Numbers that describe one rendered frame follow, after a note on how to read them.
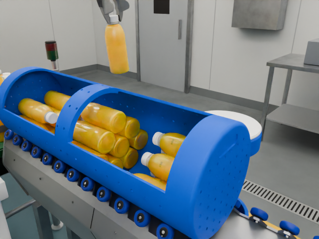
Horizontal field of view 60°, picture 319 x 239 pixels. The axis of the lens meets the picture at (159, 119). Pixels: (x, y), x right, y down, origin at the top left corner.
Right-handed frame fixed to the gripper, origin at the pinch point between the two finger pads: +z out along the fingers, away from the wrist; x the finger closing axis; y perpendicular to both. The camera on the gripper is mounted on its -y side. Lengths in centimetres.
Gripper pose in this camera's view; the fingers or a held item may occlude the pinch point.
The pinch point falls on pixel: (112, 18)
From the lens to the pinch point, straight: 97.5
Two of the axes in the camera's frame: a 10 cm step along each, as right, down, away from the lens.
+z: 0.9, 8.9, 4.6
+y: 7.3, 2.6, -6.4
